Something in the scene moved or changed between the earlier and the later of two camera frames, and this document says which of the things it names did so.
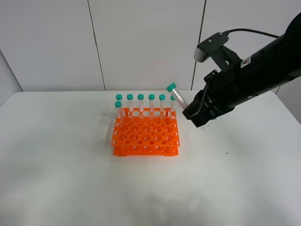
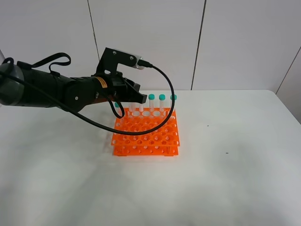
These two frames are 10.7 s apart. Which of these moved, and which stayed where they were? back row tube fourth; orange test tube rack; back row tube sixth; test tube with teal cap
Moved: test tube with teal cap
Stayed: back row tube fourth; back row tube sixth; orange test tube rack
